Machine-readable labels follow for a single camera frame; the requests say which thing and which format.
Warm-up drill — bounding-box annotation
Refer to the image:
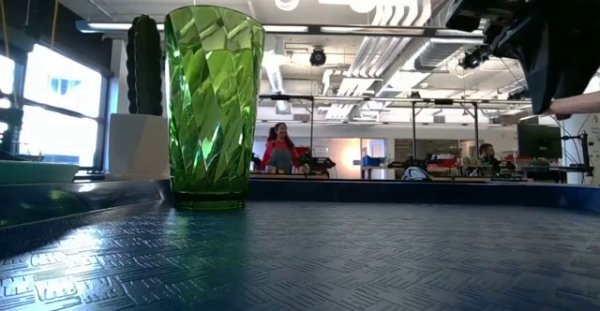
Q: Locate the green faceted plastic cup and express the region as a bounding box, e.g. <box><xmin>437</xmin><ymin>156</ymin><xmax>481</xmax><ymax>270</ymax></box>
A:
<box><xmin>163</xmin><ymin>5</ymin><xmax>266</xmax><ymax>212</ymax></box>

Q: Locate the white rounded helmet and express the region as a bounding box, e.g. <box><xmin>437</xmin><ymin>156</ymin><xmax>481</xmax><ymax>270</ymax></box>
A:
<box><xmin>401</xmin><ymin>166</ymin><xmax>433</xmax><ymax>182</ymax></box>

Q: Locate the black computer monitor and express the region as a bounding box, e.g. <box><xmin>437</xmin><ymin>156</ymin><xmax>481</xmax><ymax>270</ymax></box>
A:
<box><xmin>517</xmin><ymin>123</ymin><xmax>563</xmax><ymax>160</ymax></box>

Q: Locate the green cactus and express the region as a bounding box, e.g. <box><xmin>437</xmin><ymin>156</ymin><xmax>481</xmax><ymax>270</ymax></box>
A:
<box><xmin>125</xmin><ymin>14</ymin><xmax>164</xmax><ymax>116</ymax></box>

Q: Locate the black overhead frame bar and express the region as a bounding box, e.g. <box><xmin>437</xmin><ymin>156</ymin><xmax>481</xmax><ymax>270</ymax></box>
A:
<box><xmin>74</xmin><ymin>19</ymin><xmax>487</xmax><ymax>39</ymax></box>

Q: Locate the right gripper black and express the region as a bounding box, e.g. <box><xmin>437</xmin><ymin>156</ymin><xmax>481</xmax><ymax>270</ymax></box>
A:
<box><xmin>444</xmin><ymin>0</ymin><xmax>517</xmax><ymax>34</ymax></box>

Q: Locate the yellow hanging cable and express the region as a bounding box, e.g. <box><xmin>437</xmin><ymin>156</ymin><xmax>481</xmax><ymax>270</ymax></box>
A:
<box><xmin>49</xmin><ymin>0</ymin><xmax>63</xmax><ymax>49</ymax></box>
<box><xmin>0</xmin><ymin>0</ymin><xmax>11</xmax><ymax>60</ymax></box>

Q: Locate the black dome ceiling camera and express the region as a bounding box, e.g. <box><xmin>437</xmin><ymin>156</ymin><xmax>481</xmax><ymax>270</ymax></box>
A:
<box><xmin>308</xmin><ymin>47</ymin><xmax>328</xmax><ymax>67</ymax></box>

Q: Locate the person's forearm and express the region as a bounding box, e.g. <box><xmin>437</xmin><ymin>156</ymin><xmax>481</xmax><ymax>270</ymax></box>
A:
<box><xmin>562</xmin><ymin>90</ymin><xmax>600</xmax><ymax>116</ymax></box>

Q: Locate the white hexagonal plant pot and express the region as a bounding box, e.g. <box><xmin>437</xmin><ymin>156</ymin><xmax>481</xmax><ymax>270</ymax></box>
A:
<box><xmin>107</xmin><ymin>112</ymin><xmax>172</xmax><ymax>182</ymax></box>

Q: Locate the large bright window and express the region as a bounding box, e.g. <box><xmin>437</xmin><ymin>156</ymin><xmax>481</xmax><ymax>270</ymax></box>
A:
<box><xmin>0</xmin><ymin>42</ymin><xmax>112</xmax><ymax>172</ymax></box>

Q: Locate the silver ventilation duct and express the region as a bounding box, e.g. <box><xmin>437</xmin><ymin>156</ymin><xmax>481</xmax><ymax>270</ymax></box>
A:
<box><xmin>413</xmin><ymin>37</ymin><xmax>485</xmax><ymax>73</ymax></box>

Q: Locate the person's hand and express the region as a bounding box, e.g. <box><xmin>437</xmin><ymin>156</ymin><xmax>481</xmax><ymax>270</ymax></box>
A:
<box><xmin>545</xmin><ymin>98</ymin><xmax>573</xmax><ymax>122</ymax></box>

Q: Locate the black ceiling camera cluster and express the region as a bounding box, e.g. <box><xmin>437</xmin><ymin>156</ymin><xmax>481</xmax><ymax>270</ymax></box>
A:
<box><xmin>458</xmin><ymin>43</ymin><xmax>491</xmax><ymax>71</ymax></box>

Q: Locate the person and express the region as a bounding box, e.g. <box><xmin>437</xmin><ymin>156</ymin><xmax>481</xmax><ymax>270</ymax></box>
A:
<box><xmin>259</xmin><ymin>122</ymin><xmax>307</xmax><ymax>175</ymax></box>
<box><xmin>477</xmin><ymin>142</ymin><xmax>505</xmax><ymax>174</ymax></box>

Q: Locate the blue storage bin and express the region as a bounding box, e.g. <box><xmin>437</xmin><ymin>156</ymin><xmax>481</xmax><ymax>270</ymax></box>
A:
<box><xmin>360</xmin><ymin>155</ymin><xmax>388</xmax><ymax>169</ymax></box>

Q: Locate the black background workstation frame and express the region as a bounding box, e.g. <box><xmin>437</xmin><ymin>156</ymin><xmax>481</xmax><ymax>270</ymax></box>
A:
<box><xmin>257</xmin><ymin>94</ymin><xmax>533</xmax><ymax>182</ymax></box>

